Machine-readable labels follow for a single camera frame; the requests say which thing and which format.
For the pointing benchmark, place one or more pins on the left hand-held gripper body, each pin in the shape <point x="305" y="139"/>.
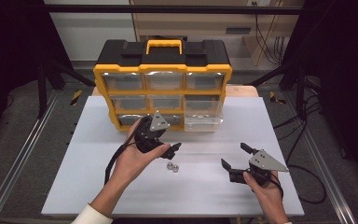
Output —
<point x="147" y="137"/>

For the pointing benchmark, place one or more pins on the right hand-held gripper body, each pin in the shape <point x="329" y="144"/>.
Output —
<point x="265" y="161"/>

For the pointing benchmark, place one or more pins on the silver metal hex nut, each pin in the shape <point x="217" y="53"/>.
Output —
<point x="169" y="165"/>
<point x="175" y="168"/>

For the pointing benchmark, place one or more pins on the clear plastic drawer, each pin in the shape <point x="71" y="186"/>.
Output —
<point x="203" y="119"/>

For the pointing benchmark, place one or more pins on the yellow black organizer case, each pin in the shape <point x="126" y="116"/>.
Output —
<point x="163" y="54"/>

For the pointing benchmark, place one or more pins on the person's right hand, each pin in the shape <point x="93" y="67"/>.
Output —
<point x="268" y="194"/>

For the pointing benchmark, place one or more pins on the person's left hand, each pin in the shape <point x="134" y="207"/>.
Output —
<point x="133" y="168"/>

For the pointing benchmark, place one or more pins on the yellow black hazard tape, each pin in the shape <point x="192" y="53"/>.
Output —
<point x="275" y="99"/>
<point x="76" y="97"/>

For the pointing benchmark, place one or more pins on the grid of clear drawers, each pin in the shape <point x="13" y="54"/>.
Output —
<point x="122" y="81"/>

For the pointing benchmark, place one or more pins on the black metal stand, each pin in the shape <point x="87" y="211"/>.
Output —
<point x="300" y="90"/>
<point x="42" y="90"/>

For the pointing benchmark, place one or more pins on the white sleeve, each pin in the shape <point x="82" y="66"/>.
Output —
<point x="90" y="216"/>

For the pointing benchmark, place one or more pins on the black curtain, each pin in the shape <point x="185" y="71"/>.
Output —
<point x="348" y="77"/>
<point x="9" y="46"/>

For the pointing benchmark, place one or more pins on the aluminium floor rail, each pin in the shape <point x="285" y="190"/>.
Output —
<point x="21" y="155"/>
<point x="323" y="168"/>

